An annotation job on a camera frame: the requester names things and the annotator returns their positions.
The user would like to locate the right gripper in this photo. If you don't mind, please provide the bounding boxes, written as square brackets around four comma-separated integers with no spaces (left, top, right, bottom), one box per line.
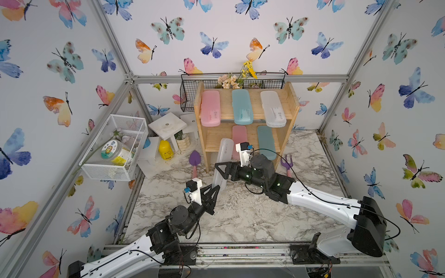
[215,161,269,193]

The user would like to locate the yellow bottle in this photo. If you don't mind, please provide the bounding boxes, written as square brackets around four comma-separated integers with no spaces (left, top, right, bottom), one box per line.
[158,140,175,161]

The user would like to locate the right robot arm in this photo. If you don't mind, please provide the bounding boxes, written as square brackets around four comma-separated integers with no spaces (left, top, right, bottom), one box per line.
[215,155,387,257]

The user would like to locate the white pencil case top shelf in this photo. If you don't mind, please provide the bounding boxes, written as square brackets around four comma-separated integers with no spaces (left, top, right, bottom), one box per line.
[260,90,287,128]

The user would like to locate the black wire basket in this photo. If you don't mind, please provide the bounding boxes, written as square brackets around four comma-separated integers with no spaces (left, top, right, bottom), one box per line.
[180,71,285,112]

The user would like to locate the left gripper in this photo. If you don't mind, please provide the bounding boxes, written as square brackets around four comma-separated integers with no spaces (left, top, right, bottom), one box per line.
[179,184,217,237]

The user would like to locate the wooden two-tier shelf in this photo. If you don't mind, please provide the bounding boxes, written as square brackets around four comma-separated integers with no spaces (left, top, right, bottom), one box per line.
[194,82,300,172]

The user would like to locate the teal pencil case shelf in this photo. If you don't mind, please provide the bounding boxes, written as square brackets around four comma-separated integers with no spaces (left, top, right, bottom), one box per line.
[232,89,254,125]
[257,126,277,161]

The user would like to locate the purple toy trowel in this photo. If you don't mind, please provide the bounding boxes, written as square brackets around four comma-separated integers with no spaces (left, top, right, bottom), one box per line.
[189,151,201,179]

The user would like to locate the artificial flower stem in basket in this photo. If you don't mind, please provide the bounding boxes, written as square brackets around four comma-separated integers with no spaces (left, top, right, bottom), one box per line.
[71,129,125,175]

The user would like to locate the purple toy garden fork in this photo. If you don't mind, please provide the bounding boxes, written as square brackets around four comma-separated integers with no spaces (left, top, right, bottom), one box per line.
[280,154,293,177]

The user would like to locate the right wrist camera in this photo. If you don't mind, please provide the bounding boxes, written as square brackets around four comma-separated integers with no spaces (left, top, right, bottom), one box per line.
[235,142,253,167]

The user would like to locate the white pencil case shelf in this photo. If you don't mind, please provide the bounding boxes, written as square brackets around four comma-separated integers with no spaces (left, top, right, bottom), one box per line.
[260,90,287,128]
[212,138,234,191]

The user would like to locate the pink pencil case top shelf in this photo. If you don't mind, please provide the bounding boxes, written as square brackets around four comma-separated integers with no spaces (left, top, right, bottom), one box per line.
[200,90,221,127]

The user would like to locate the white mesh wall basket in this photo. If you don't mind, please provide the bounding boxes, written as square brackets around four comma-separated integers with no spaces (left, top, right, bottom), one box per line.
[79,114,148,181]

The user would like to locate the artificial flowers bunch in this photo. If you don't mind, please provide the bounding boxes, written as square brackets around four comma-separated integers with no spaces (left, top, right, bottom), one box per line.
[216,60,257,89]

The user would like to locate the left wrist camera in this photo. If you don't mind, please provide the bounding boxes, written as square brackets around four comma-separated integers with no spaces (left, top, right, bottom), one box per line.
[184,178,202,205]

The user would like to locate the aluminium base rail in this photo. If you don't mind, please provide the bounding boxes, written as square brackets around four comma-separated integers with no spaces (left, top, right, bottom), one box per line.
[95,241,392,270]

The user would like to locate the pink pencil case shelf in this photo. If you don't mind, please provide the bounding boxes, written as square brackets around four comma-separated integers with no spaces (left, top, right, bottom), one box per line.
[200,90,221,127]
[232,125,248,161]

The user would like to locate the teal pencil case top shelf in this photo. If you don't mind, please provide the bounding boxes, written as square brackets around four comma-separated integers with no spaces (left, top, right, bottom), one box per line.
[232,89,254,125]

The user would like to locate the small white stool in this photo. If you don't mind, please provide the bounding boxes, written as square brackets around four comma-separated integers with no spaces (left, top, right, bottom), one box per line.
[148,112,187,152]

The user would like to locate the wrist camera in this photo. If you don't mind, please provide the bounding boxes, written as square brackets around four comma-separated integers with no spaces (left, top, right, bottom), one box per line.
[235,142,253,167]
[184,178,202,205]

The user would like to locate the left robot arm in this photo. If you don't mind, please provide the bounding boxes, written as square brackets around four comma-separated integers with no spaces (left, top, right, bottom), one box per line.
[67,181,220,278]

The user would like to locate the small potted plant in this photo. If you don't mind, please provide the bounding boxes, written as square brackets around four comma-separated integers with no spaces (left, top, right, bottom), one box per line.
[175,130,191,151]

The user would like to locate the clear jar with colourful label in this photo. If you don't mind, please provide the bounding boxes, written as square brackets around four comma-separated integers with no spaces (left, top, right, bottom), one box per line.
[100,140,134,166]

